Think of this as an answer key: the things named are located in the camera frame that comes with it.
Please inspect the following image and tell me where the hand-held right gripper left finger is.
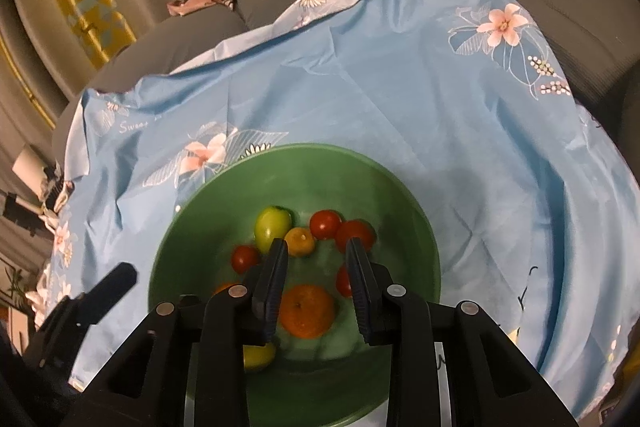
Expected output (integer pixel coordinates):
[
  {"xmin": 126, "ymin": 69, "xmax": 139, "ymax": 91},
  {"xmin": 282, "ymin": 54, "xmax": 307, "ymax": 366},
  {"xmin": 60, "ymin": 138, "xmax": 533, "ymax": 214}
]
[{"xmin": 65, "ymin": 238, "xmax": 290, "ymax": 427}]

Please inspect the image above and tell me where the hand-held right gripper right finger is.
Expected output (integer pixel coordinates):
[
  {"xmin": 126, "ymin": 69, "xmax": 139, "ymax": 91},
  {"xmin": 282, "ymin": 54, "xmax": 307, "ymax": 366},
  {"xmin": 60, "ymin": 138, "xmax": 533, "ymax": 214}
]
[{"xmin": 346, "ymin": 237, "xmax": 576, "ymax": 427}]

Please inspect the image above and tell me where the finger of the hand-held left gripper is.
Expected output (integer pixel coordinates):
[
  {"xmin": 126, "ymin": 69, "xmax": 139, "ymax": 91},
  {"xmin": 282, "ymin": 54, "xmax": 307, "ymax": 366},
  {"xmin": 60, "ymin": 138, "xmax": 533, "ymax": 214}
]
[{"xmin": 80, "ymin": 263, "xmax": 138, "ymax": 325}]

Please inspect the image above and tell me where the green mango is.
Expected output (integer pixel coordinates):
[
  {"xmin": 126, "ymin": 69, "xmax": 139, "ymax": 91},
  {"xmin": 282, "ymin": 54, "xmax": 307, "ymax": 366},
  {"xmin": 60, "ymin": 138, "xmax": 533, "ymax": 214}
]
[{"xmin": 254, "ymin": 205, "xmax": 294, "ymax": 254}]

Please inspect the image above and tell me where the green bowl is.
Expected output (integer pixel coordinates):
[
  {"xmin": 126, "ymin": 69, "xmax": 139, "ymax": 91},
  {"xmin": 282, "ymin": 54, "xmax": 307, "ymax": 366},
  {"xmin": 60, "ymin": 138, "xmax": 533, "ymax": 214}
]
[{"xmin": 148, "ymin": 143, "xmax": 442, "ymax": 427}]

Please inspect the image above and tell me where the red cherry tomato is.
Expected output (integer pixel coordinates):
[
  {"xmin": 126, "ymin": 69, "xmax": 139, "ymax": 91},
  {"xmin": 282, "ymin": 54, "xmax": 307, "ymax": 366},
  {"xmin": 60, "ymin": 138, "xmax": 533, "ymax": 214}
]
[
  {"xmin": 335, "ymin": 220, "xmax": 376, "ymax": 254},
  {"xmin": 309, "ymin": 210, "xmax": 344, "ymax": 241},
  {"xmin": 335, "ymin": 264, "xmax": 354, "ymax": 298},
  {"xmin": 231, "ymin": 245, "xmax": 261, "ymax": 273}
]

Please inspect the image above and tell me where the yellow cherry tomato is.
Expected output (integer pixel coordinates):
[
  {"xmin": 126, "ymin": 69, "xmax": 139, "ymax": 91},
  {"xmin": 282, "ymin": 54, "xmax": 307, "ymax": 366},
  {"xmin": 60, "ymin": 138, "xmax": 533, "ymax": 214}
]
[{"xmin": 283, "ymin": 227, "xmax": 316, "ymax": 257}]

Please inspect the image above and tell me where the yellow-green round fruit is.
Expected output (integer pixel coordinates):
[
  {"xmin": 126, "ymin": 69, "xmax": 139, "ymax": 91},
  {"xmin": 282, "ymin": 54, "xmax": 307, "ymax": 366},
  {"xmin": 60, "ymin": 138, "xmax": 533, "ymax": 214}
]
[{"xmin": 243, "ymin": 341, "xmax": 277, "ymax": 371}]

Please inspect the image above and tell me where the black device on stand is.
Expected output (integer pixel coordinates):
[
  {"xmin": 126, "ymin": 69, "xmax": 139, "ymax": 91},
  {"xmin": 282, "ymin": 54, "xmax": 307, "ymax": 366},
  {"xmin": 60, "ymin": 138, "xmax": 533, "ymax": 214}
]
[{"xmin": 0, "ymin": 191, "xmax": 42, "ymax": 229}]

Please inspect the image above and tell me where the white cylinder lamp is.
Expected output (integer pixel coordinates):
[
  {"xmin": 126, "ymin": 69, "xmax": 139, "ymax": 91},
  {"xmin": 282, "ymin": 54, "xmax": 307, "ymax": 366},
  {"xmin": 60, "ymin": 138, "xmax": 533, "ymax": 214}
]
[{"xmin": 12, "ymin": 147, "xmax": 47, "ymax": 188}]

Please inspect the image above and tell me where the blue floral cloth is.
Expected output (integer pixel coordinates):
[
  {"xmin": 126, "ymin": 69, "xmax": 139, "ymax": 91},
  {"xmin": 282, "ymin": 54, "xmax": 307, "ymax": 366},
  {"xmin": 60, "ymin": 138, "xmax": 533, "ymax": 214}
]
[{"xmin": 37, "ymin": 0, "xmax": 640, "ymax": 423}]

